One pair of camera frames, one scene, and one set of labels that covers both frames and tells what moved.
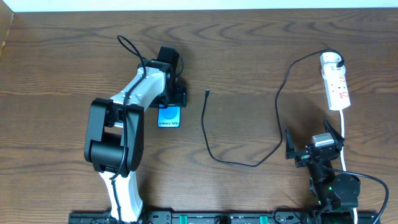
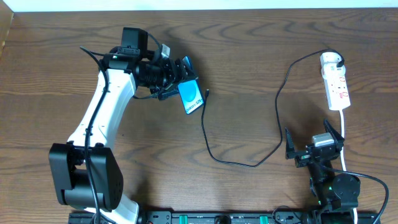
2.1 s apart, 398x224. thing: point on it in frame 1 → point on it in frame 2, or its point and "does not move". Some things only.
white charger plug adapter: (328, 65) does not move
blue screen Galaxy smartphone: (169, 117) → (192, 96)
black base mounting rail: (216, 217) does not move
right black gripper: (310, 152) does not move
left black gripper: (173, 101) → (179, 76)
